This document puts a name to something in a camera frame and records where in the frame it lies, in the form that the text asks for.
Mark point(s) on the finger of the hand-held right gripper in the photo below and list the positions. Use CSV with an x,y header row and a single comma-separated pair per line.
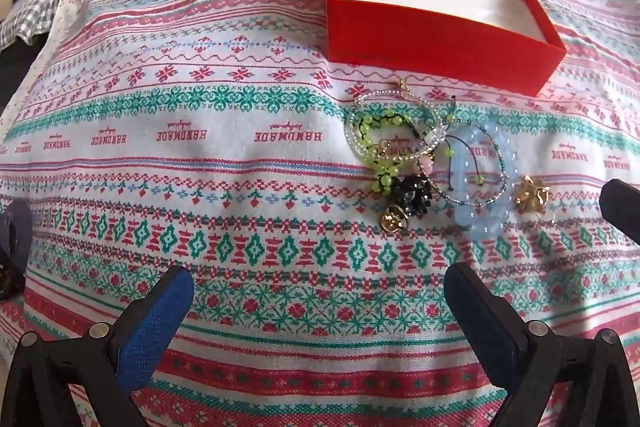
x,y
622,207

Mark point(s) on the red cardboard box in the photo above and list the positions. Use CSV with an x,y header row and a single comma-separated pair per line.
x,y
425,42

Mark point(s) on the dark grey round object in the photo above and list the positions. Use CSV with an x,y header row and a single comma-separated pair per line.
x,y
15,232

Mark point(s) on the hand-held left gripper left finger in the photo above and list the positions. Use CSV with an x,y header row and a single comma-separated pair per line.
x,y
155,322

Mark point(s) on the pink bead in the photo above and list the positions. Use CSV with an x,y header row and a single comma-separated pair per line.
x,y
425,165

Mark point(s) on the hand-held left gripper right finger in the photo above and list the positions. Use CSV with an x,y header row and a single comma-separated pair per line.
x,y
470,312

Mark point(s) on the grey checked cloth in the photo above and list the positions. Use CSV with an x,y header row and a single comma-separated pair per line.
x,y
30,12

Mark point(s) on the small gold earring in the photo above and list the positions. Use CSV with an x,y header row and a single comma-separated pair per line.
x,y
402,85

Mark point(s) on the patterned woven tablecloth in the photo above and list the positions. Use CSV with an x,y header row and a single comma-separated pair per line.
x,y
200,82

